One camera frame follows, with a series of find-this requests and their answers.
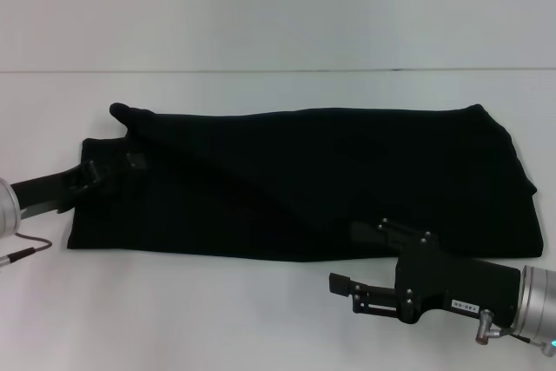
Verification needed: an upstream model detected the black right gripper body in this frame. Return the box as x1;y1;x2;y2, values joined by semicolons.
394;231;522;325

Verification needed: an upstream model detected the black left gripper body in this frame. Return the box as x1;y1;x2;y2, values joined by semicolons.
9;160;110;221

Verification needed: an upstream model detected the black shirt with white print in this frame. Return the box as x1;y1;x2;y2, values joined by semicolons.
67;103;544;264

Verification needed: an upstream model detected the arm gripper cable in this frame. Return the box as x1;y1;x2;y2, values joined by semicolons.
473;308;556;351
0;234;54;268

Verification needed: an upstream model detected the left arm gripper cable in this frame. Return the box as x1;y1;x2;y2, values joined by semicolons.
0;234;54;268

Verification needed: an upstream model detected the right arm gripper cable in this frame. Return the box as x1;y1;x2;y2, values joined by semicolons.
473;308;556;351

